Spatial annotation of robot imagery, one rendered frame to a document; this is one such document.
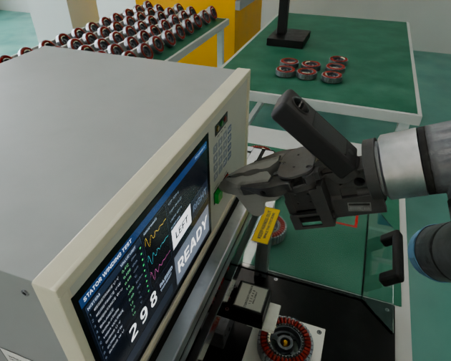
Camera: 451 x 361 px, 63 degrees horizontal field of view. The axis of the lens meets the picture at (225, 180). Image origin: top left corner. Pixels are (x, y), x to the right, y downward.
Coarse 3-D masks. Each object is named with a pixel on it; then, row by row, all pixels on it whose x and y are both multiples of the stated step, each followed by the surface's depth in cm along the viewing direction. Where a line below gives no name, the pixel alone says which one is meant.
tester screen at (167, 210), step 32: (192, 160) 42; (192, 192) 44; (160, 224) 37; (192, 224) 46; (128, 256) 32; (160, 256) 39; (96, 288) 29; (128, 288) 34; (160, 288) 41; (96, 320) 30; (128, 320) 35; (128, 352) 36
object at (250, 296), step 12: (240, 288) 72; (252, 288) 72; (264, 288) 72; (240, 300) 70; (252, 300) 70; (264, 300) 70; (228, 312) 71; (240, 312) 69; (252, 312) 68; (264, 312) 69; (276, 312) 73; (252, 324) 70; (264, 324) 70
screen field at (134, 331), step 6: (156, 288) 40; (156, 294) 40; (150, 300) 39; (156, 300) 40; (144, 306) 38; (150, 306) 39; (144, 312) 38; (150, 312) 40; (138, 318) 37; (144, 318) 38; (132, 324) 36; (138, 324) 37; (132, 330) 36; (138, 330) 38; (132, 336) 37; (132, 342) 37
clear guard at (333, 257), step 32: (256, 224) 66; (288, 224) 66; (352, 224) 66; (384, 224) 71; (256, 256) 60; (288, 256) 60; (320, 256) 60; (352, 256) 60; (384, 256) 65; (320, 288) 55; (352, 288) 55; (384, 288) 60; (384, 320) 55
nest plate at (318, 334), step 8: (312, 328) 81; (320, 328) 81; (256, 336) 79; (312, 336) 79; (320, 336) 79; (248, 344) 78; (256, 344) 78; (272, 344) 78; (296, 344) 78; (320, 344) 78; (248, 352) 76; (256, 352) 76; (320, 352) 76; (248, 360) 75; (256, 360) 75; (312, 360) 75; (320, 360) 75
